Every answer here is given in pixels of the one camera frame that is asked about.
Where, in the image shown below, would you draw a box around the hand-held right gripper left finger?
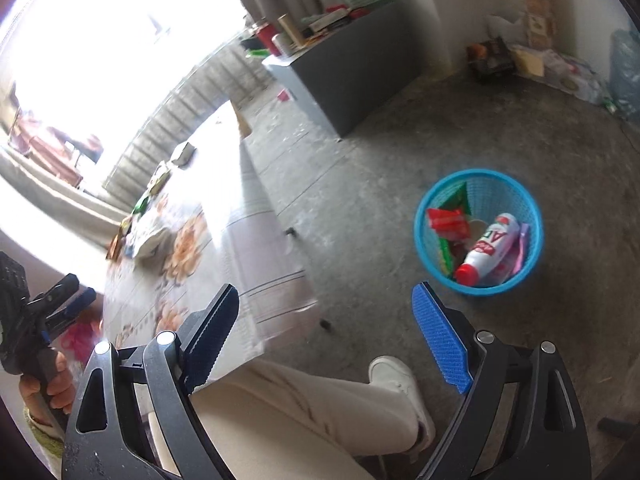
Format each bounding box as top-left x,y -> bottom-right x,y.
61,282 -> 241,480

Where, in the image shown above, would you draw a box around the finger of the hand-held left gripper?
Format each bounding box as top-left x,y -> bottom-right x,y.
29,273 -> 81,309
46,287 -> 99,332

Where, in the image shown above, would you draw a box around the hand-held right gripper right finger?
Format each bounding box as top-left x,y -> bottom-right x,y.
411,281 -> 593,480

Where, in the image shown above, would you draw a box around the white bottle with red cap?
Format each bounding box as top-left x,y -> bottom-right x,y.
454,212 -> 521,288

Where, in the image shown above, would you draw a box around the red snack wrapper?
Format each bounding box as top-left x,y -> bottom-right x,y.
426,206 -> 472,241

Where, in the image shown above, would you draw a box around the pink snack wrapper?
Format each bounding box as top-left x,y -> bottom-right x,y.
500,222 -> 532,281

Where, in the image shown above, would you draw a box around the green snack wrapper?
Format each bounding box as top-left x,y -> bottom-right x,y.
436,182 -> 471,273

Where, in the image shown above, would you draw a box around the blue mesh wastebasket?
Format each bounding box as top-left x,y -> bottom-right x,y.
414,168 -> 544,301

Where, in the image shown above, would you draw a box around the person's left forearm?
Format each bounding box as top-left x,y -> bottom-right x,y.
22,407 -> 67,463

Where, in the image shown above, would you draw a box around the person's left hand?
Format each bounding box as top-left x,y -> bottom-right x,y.
19,351 -> 77,425

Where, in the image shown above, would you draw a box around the pink plastic bag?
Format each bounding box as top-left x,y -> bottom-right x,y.
62,320 -> 103,362

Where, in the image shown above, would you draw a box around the white shoe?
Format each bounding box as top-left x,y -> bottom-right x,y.
368,356 -> 436,453

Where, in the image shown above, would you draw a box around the orange candy packet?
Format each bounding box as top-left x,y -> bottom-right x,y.
107,215 -> 132,261

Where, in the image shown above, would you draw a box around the grey curtain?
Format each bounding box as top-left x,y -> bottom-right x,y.
0,147 -> 131,241

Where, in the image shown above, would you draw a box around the person's leg in cream pants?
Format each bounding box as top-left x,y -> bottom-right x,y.
142,357 -> 426,480

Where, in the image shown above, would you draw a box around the floral tablecloth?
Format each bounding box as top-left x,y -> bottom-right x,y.
102,100 -> 323,361

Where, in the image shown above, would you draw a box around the pink hanging garment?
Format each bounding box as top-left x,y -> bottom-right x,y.
7,110 -> 106,186

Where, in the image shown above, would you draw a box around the dark box on floor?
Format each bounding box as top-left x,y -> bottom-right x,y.
467,37 -> 516,81

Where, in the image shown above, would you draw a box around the yellow box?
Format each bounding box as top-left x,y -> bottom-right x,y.
510,45 -> 547,78

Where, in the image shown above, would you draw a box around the grey cabinet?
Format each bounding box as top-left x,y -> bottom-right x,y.
262,0 -> 426,137

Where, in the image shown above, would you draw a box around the red can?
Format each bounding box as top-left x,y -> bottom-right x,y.
255,22 -> 281,56

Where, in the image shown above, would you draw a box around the brown cardboard tube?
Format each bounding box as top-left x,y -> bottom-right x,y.
277,14 -> 306,48

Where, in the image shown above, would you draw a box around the white plastic bag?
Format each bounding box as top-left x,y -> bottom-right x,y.
485,12 -> 526,41

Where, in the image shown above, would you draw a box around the translucent blue plastic bag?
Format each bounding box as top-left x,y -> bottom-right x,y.
609,27 -> 640,121

